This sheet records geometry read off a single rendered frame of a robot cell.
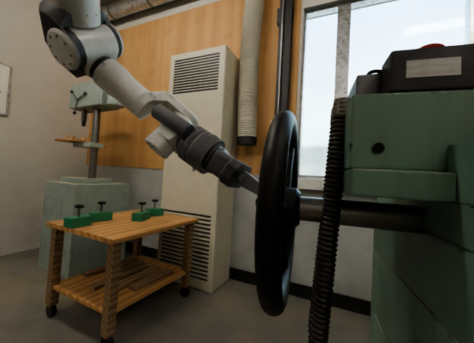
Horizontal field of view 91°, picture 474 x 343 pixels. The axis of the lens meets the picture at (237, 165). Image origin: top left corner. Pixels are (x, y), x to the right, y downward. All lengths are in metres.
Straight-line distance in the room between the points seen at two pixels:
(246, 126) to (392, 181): 1.51
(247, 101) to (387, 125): 1.53
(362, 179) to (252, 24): 1.86
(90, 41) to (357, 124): 0.53
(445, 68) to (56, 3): 0.62
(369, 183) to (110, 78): 0.53
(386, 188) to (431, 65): 0.14
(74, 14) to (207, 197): 1.36
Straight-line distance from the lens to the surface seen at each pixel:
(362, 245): 1.82
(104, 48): 0.64
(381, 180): 0.29
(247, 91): 1.83
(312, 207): 0.35
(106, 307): 1.39
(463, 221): 0.31
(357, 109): 0.32
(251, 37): 2.01
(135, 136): 2.67
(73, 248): 2.23
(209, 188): 1.72
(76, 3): 0.61
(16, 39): 3.16
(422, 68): 0.35
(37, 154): 3.05
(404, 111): 0.33
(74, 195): 2.15
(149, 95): 0.58
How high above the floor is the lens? 0.86
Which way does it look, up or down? 2 degrees up
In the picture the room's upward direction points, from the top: 3 degrees clockwise
